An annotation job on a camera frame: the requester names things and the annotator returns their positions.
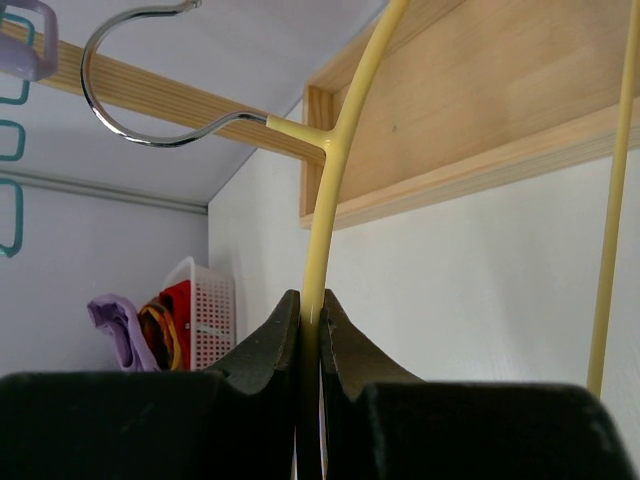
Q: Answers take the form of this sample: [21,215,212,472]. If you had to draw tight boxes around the purple garment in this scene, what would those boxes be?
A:
[87,294,160,372]

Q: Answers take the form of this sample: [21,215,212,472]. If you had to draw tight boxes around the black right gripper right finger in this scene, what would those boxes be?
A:
[320,292,636,479]

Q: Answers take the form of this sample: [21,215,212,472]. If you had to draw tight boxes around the grey corner frame profile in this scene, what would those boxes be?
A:
[1,167,208,216]

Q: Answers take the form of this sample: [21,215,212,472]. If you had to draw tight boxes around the wooden clothes rack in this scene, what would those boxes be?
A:
[0,0,640,232]

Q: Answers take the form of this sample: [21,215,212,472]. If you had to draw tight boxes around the yellow plastic hanger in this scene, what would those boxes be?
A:
[79,0,640,401]

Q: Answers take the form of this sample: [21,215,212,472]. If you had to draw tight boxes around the lilac plastic hanger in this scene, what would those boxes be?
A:
[1,0,59,82]

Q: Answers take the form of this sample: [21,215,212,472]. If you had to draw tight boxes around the white plastic basket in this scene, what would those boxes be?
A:
[159,257,236,371]

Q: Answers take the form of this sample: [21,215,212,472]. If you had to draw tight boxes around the red orange patterned cloth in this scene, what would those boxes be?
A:
[138,280,191,371]

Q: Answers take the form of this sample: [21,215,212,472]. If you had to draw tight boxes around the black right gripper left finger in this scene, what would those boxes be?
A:
[1,290,300,479]

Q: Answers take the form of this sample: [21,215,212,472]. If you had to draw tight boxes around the blue plastic hanger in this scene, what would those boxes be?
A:
[1,8,35,258]

